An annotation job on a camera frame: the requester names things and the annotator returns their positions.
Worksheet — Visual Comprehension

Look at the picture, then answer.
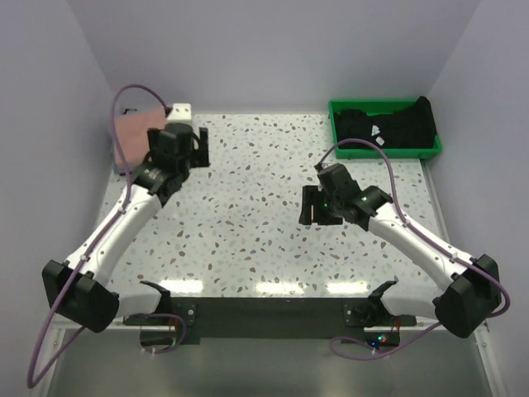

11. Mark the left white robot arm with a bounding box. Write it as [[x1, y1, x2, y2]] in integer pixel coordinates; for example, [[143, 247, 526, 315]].
[[42, 122, 210, 332]]

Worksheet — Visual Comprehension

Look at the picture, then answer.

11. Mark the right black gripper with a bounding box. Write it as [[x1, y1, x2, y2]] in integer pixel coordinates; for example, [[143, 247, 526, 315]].
[[298, 185, 342, 226]]

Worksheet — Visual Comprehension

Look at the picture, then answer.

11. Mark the folded purple t shirt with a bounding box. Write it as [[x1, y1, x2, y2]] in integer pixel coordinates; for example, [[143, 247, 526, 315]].
[[112, 160, 127, 175]]

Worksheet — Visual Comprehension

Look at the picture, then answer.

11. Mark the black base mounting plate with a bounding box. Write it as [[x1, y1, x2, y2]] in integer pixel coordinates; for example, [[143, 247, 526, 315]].
[[122, 294, 414, 348]]

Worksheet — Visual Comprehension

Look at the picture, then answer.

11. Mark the black t shirt in bin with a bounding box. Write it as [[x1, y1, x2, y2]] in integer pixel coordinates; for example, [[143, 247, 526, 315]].
[[332, 96, 437, 150]]

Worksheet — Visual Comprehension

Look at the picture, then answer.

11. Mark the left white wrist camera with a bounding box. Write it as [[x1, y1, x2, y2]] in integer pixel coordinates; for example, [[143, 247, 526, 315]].
[[165, 103, 193, 125]]

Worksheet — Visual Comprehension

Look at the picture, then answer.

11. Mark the green plastic bin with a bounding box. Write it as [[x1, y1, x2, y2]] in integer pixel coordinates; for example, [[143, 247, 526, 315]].
[[327, 97, 443, 160]]

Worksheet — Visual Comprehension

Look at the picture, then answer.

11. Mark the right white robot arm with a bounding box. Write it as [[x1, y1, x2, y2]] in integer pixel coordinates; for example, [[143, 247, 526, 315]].
[[299, 164, 507, 338]]

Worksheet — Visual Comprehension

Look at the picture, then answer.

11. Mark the pink printed t shirt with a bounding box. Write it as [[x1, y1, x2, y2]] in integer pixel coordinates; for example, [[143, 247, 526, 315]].
[[115, 106, 166, 170]]

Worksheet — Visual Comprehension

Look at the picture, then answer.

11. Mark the aluminium frame rail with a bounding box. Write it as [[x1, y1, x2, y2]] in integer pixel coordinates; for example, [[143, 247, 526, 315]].
[[50, 305, 489, 336]]

